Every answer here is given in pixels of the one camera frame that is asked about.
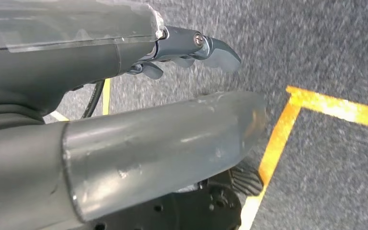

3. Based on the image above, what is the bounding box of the black left wrist camera cable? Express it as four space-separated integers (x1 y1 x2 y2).
81 79 106 119

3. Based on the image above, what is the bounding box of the black robot lower body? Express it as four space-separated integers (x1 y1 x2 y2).
90 165 264 230

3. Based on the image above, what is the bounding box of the yellow floor tape square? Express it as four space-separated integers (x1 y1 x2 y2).
102 79 112 115

